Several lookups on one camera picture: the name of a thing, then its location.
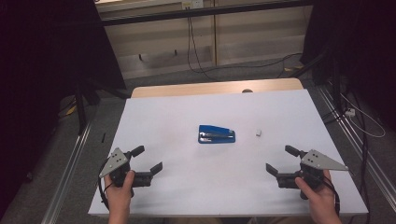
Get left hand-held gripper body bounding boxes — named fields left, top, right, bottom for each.
left=98, top=147, right=153, bottom=189

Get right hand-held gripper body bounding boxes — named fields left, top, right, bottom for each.
left=276, top=149, right=349, bottom=200

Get blue stapler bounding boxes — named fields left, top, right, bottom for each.
left=197, top=124, right=236, bottom=145

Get person's left hand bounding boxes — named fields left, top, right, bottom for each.
left=104, top=170, right=136, bottom=216

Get person's right hand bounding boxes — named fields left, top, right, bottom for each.
left=294, top=170, right=340, bottom=218

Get black metal stand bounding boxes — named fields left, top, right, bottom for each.
left=74, top=78, right=132, bottom=136
left=290, top=49, right=344, bottom=94

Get black curtain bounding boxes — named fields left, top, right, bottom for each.
left=300, top=0, right=396, bottom=132
left=0, top=0, right=127, bottom=218

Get beige cabinet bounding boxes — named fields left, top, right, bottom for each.
left=94, top=0, right=314, bottom=80

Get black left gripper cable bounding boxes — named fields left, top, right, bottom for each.
left=98, top=167, right=114, bottom=211

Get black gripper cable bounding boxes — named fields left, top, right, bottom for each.
left=323, top=177, right=342, bottom=217
left=98, top=167, right=114, bottom=211

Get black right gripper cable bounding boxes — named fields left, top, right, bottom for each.
left=323, top=177, right=342, bottom=217

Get aluminium floor rail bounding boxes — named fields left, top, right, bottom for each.
left=317, top=83, right=396, bottom=204
left=40, top=120, right=94, bottom=224

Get long black cable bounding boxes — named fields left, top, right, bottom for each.
left=320, top=90, right=373, bottom=224

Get white cable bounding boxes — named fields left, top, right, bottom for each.
left=339, top=92, right=387, bottom=139

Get black floor cable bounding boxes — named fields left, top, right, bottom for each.
left=214, top=51, right=304, bottom=78

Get black hanging cable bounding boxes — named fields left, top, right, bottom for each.
left=186, top=7, right=217, bottom=82

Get white wall socket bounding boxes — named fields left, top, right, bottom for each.
left=181, top=0, right=205, bottom=10

